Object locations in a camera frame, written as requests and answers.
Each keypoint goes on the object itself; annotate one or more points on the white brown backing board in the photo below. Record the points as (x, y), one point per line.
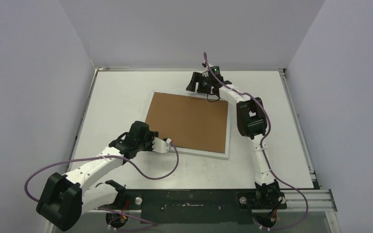
(189, 122)

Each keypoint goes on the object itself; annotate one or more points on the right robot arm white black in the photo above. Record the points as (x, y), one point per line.
(252, 123)

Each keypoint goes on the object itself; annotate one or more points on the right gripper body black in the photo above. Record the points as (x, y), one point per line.
(201, 81)

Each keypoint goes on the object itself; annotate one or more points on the aluminium front rail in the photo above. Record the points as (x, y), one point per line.
(302, 200)

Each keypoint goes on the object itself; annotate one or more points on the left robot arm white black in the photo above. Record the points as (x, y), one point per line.
(66, 197)

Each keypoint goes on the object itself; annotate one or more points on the white picture frame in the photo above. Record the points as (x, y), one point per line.
(205, 154)

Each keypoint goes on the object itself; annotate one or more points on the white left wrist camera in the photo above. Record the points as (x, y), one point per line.
(160, 145)

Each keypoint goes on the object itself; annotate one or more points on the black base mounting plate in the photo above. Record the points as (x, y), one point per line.
(196, 206)

